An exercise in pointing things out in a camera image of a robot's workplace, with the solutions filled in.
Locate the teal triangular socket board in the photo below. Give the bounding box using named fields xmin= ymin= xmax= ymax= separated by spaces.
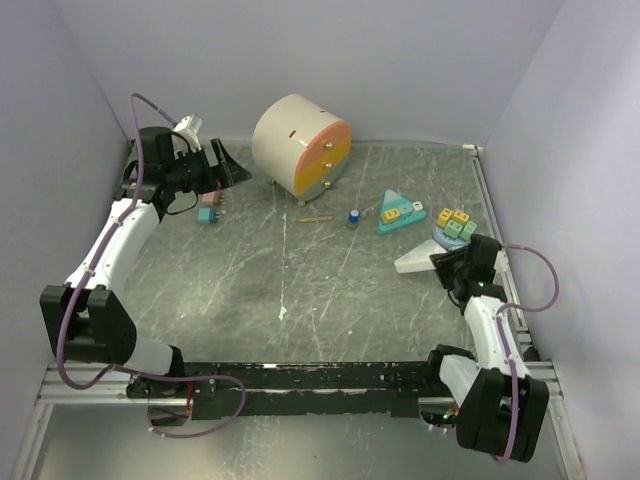
xmin=377 ymin=189 xmax=427 ymax=235

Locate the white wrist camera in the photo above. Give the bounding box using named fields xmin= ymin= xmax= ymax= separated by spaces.
xmin=173 ymin=114 xmax=203 ymax=150
xmin=494 ymin=249 xmax=509 ymax=274

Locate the white triangular socket board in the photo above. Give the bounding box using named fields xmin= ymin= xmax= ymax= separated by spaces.
xmin=394 ymin=239 xmax=446 ymax=274

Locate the teal plug block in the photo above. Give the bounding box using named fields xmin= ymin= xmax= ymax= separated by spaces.
xmin=197 ymin=207 xmax=222 ymax=225

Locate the yellow plug block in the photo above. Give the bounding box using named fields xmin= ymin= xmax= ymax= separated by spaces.
xmin=381 ymin=208 xmax=401 ymax=225

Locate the round beige drawer cabinet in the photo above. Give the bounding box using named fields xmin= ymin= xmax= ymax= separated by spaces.
xmin=251 ymin=94 xmax=352 ymax=203

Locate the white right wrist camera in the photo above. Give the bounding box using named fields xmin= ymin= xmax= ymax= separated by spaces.
xmin=494 ymin=249 xmax=509 ymax=274

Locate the blue round socket board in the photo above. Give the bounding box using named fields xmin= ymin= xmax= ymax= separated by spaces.
xmin=433 ymin=208 xmax=478 ymax=251

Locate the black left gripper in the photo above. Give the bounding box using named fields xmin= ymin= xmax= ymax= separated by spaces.
xmin=165 ymin=139 xmax=252 ymax=196

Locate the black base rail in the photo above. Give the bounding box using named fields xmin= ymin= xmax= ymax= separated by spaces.
xmin=126 ymin=359 xmax=452 ymax=420

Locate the yellow marker pen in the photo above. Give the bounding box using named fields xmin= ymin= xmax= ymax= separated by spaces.
xmin=297 ymin=215 xmax=334 ymax=224

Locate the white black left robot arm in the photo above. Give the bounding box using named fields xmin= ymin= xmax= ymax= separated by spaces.
xmin=39 ymin=126 xmax=252 ymax=399

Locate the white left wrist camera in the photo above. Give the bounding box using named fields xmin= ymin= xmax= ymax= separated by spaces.
xmin=173 ymin=114 xmax=203 ymax=150

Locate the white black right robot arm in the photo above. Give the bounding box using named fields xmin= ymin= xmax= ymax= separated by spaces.
xmin=424 ymin=234 xmax=549 ymax=463

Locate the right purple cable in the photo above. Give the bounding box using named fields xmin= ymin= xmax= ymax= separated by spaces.
xmin=424 ymin=243 xmax=560 ymax=464

